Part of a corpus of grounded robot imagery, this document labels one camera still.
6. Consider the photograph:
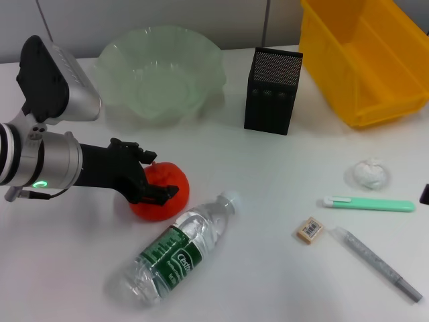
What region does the yellow plastic bin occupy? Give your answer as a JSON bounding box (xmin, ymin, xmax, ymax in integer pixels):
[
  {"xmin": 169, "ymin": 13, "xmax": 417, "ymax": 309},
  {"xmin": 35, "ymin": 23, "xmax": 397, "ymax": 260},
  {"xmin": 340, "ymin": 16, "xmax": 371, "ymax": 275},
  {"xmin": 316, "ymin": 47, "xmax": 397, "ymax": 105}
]
[{"xmin": 298, "ymin": 0, "xmax": 429, "ymax": 130}]

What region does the beige eraser with barcode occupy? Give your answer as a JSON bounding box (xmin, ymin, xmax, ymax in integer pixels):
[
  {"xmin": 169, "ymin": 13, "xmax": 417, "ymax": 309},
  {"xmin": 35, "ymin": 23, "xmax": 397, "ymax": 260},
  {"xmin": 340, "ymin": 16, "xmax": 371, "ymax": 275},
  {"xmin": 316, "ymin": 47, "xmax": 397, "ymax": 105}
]
[{"xmin": 296, "ymin": 217, "xmax": 326, "ymax": 245}]

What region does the orange fruit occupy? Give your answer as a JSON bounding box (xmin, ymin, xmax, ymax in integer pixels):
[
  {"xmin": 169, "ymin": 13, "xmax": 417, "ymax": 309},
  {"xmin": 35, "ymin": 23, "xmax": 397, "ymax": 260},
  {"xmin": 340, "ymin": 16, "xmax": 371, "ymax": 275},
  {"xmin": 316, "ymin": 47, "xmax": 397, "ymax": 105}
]
[{"xmin": 129, "ymin": 160, "xmax": 190, "ymax": 222}]

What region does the grey pen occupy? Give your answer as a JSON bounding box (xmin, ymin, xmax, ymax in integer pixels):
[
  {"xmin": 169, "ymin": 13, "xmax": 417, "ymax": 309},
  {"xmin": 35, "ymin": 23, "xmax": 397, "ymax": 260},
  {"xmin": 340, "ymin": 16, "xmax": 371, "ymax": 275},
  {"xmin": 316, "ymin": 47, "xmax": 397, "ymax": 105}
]
[{"xmin": 330, "ymin": 226, "xmax": 424, "ymax": 304}]

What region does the pale green glass fruit plate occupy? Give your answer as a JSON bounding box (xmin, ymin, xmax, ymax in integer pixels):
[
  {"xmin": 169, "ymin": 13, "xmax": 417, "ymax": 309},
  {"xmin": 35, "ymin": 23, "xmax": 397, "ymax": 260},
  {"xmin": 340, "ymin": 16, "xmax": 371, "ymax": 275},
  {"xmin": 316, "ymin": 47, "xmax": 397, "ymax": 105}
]
[{"xmin": 93, "ymin": 25, "xmax": 227, "ymax": 127}]

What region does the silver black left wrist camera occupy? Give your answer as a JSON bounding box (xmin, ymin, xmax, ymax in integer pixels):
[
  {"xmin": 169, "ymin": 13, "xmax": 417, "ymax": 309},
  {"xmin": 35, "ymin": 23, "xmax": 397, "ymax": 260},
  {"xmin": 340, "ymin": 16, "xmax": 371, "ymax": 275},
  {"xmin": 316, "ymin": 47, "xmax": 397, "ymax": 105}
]
[{"xmin": 15, "ymin": 35, "xmax": 103, "ymax": 125}]

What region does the clear water bottle green label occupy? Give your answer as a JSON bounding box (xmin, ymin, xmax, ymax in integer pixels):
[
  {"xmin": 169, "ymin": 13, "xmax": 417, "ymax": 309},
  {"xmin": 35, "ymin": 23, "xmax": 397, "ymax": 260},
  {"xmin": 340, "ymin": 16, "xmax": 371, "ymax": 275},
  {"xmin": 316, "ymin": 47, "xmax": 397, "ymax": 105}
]
[{"xmin": 110, "ymin": 190, "xmax": 243, "ymax": 307}]

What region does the white paper ball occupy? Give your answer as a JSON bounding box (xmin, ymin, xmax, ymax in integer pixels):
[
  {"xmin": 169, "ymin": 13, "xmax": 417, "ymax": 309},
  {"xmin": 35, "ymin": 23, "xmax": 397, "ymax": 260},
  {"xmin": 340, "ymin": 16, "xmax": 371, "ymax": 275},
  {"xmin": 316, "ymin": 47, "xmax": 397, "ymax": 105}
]
[{"xmin": 353, "ymin": 157, "xmax": 387, "ymax": 189}]

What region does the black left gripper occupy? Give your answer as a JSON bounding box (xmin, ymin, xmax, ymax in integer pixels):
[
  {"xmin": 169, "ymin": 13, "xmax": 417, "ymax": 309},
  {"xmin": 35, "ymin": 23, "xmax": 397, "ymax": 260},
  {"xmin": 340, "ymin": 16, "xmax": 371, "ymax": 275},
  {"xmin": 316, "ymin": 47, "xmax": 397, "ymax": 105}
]
[{"xmin": 78, "ymin": 137, "xmax": 180, "ymax": 206}]

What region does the black mesh pen holder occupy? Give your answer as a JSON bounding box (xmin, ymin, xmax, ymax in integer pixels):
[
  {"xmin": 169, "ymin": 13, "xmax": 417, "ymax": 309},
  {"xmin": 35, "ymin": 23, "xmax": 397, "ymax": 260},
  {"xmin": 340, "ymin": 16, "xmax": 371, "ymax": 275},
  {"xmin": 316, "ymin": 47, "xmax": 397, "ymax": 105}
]
[{"xmin": 243, "ymin": 46, "xmax": 304, "ymax": 136}]

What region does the mint green utility knife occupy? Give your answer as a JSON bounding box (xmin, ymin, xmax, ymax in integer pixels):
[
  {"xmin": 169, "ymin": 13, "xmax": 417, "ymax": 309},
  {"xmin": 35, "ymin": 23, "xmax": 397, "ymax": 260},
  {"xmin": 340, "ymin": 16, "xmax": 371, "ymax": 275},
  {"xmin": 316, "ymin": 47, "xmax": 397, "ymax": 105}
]
[{"xmin": 317, "ymin": 196, "xmax": 416, "ymax": 213}]

